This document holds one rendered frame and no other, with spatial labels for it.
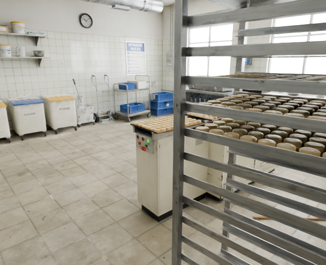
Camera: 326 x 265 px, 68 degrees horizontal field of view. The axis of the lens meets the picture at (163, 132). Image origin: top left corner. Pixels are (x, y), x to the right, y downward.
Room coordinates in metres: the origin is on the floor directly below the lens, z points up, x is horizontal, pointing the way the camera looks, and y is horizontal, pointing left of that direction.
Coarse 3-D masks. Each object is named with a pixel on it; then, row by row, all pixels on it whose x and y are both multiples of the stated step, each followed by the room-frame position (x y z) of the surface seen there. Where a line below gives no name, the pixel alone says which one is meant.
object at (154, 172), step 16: (160, 144) 1.97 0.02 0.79; (192, 144) 2.23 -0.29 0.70; (208, 144) 2.39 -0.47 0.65; (144, 160) 2.10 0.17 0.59; (160, 160) 1.97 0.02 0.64; (144, 176) 2.11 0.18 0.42; (160, 176) 1.97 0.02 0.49; (192, 176) 2.24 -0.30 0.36; (144, 192) 2.11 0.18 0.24; (160, 192) 1.97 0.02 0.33; (192, 192) 2.25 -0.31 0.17; (144, 208) 2.17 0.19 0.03; (160, 208) 1.97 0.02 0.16
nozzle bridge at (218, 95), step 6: (186, 90) 2.67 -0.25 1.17; (192, 90) 2.60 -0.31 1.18; (198, 90) 2.57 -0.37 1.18; (204, 90) 2.57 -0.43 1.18; (186, 96) 2.78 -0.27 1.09; (192, 96) 2.71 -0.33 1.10; (204, 96) 2.58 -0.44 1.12; (210, 96) 2.52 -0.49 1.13; (216, 96) 2.46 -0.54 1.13; (222, 96) 2.40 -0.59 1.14; (228, 96) 2.25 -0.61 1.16; (186, 102) 2.71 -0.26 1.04; (192, 102) 2.64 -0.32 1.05; (198, 102) 2.63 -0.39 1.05
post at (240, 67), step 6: (240, 24) 1.16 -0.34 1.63; (246, 24) 1.15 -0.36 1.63; (240, 42) 1.15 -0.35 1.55; (246, 42) 1.16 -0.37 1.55; (240, 60) 1.15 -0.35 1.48; (240, 66) 1.15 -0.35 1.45; (234, 90) 1.16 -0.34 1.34; (240, 90) 1.15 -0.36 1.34; (234, 156) 1.15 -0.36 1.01; (234, 162) 1.15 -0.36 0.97; (228, 174) 1.16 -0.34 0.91; (228, 186) 1.15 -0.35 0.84; (228, 204) 1.15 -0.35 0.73; (222, 234) 1.16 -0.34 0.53; (228, 234) 1.16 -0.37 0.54; (222, 246) 1.16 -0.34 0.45
